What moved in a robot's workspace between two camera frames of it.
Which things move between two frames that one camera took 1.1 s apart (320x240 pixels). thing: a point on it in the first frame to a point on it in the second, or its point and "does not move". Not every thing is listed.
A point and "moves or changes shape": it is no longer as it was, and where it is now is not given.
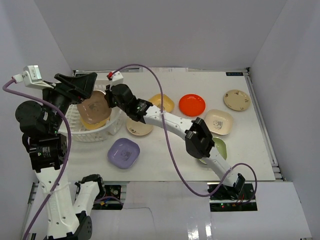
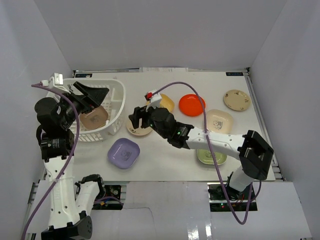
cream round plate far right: x=237 y=99 does not move
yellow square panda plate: x=168 y=105 does not move
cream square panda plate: x=220 y=122 does not move
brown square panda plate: x=95 y=109 moves or changes shape
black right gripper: x=108 y=96 to x=140 y=112
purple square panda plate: x=123 y=153 does not move
